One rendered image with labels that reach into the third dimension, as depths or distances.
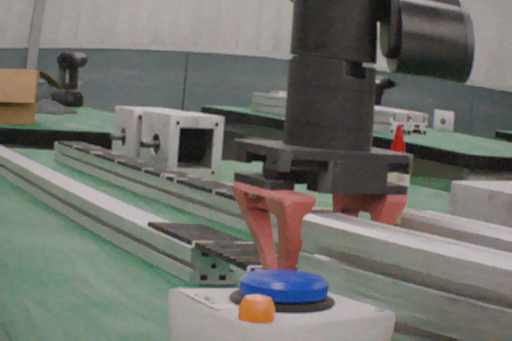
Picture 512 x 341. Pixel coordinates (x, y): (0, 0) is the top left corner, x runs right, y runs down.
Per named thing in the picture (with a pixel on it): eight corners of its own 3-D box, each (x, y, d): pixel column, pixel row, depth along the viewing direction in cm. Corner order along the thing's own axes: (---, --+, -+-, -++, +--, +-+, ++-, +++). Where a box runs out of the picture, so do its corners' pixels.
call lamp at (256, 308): (231, 316, 44) (233, 290, 44) (263, 315, 45) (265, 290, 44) (248, 324, 43) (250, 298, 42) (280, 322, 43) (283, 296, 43)
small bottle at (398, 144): (403, 222, 129) (412, 126, 128) (405, 226, 125) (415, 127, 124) (374, 221, 129) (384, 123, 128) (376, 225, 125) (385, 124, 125)
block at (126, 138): (98, 162, 178) (102, 105, 178) (158, 165, 183) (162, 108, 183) (116, 168, 169) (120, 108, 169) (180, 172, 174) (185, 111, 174)
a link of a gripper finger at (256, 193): (366, 303, 69) (385, 163, 68) (273, 310, 65) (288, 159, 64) (313, 286, 74) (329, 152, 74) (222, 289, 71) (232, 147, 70)
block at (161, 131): (125, 171, 167) (129, 109, 167) (187, 173, 173) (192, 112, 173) (152, 179, 159) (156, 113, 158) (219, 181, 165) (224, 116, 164)
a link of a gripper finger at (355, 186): (394, 299, 70) (414, 164, 69) (307, 308, 66) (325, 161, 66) (343, 284, 76) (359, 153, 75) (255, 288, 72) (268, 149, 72)
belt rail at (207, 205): (53, 159, 174) (54, 141, 174) (72, 160, 176) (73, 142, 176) (388, 275, 90) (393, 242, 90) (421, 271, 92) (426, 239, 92)
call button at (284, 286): (221, 307, 48) (224, 267, 48) (296, 304, 50) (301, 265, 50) (264, 325, 45) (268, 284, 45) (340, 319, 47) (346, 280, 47)
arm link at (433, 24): (291, -15, 79) (307, -92, 72) (432, 8, 80) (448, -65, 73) (301, 100, 71) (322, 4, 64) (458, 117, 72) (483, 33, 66)
